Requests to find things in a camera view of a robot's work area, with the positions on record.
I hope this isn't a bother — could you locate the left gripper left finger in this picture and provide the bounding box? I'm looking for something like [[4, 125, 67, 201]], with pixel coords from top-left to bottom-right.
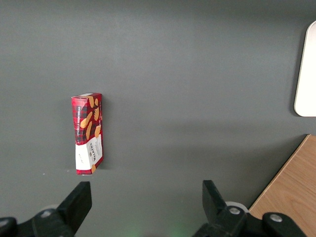
[[0, 181, 93, 237]]

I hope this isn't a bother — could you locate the oak wooden drawer cabinet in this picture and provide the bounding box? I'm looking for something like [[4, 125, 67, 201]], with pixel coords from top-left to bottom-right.
[[248, 134, 316, 237]]

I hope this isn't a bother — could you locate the cream plastic tray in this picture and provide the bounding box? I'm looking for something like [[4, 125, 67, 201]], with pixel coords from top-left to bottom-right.
[[293, 20, 316, 118]]

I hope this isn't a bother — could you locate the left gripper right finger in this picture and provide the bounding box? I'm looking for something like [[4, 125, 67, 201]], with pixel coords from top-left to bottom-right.
[[192, 180, 307, 237]]

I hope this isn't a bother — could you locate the red tartan shortbread box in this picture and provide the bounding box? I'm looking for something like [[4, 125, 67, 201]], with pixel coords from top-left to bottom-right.
[[71, 92, 104, 176]]

